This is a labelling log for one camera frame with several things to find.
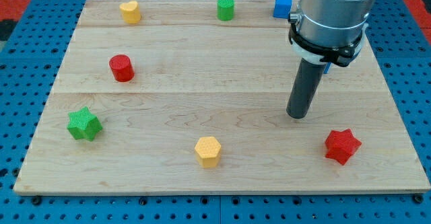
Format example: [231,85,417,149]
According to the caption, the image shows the small blue block behind rod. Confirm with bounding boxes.
[323,63,332,74]

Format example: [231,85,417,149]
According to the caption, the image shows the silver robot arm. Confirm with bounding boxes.
[288,0,375,67]

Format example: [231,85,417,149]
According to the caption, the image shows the red star block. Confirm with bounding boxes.
[325,128,362,165]

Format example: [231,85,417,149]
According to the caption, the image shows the yellow heart block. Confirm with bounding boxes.
[119,0,141,24]

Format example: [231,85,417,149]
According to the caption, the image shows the green cylinder block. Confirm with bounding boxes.
[217,0,235,21]

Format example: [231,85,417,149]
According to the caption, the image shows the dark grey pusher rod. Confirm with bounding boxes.
[286,59,326,119]

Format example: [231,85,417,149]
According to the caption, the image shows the green star block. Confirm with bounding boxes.
[67,106,103,141]

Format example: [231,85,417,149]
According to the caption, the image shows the yellow hexagon block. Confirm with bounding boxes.
[194,137,222,168]

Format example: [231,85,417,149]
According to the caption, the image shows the wooden board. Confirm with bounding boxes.
[14,0,430,196]

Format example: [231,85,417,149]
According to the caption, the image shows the red cylinder block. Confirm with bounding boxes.
[108,54,135,82]

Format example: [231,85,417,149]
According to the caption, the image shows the blue cube block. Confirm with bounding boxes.
[273,0,292,19]

